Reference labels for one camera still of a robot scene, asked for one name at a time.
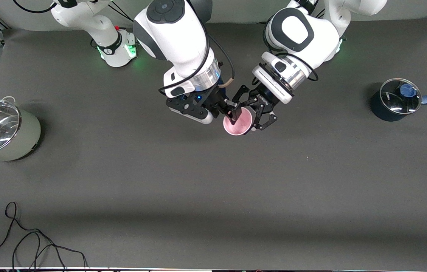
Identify pink plastic cup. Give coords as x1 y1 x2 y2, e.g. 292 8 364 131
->
223 107 254 136

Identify dark grey table mat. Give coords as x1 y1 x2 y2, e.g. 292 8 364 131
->
0 13 427 271

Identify dark blue saucepan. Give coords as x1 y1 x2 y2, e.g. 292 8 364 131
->
370 78 427 122

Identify glass lid with blue knob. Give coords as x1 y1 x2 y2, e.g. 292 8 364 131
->
380 78 423 115

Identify pale green cooking pot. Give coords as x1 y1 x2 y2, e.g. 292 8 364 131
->
0 96 42 163

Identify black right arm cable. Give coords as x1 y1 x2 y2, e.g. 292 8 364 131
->
12 0 236 97

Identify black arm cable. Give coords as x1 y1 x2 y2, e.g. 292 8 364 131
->
12 0 236 97
262 22 319 82

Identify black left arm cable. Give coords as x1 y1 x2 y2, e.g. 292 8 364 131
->
262 22 319 82

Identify black right arm base cables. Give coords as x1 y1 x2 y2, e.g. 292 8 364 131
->
108 2 139 28

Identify thin black loose cable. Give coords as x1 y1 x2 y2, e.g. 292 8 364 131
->
0 201 88 271

